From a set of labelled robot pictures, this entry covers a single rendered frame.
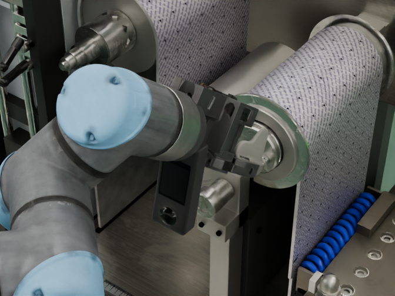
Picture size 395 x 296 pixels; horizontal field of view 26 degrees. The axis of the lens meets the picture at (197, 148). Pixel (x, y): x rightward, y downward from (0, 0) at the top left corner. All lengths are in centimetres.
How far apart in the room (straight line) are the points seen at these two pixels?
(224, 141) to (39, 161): 22
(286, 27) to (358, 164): 28
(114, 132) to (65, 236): 10
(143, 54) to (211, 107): 34
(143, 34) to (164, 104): 42
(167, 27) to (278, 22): 33
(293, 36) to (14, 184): 78
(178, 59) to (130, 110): 51
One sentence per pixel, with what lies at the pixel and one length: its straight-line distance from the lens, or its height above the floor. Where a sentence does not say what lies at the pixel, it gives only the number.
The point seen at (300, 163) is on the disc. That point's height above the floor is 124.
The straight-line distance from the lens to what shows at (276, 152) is 113.
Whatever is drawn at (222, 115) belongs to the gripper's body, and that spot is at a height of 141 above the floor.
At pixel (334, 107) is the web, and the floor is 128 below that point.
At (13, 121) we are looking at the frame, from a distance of 135.
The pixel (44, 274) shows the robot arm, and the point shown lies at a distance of 70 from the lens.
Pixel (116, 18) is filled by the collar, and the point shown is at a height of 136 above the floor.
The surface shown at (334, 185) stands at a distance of 130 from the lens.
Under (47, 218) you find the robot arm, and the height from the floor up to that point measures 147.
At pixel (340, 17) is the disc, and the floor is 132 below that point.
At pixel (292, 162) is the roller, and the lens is 114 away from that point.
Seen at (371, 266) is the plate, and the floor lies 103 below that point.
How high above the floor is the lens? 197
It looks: 39 degrees down
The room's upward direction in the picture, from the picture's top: straight up
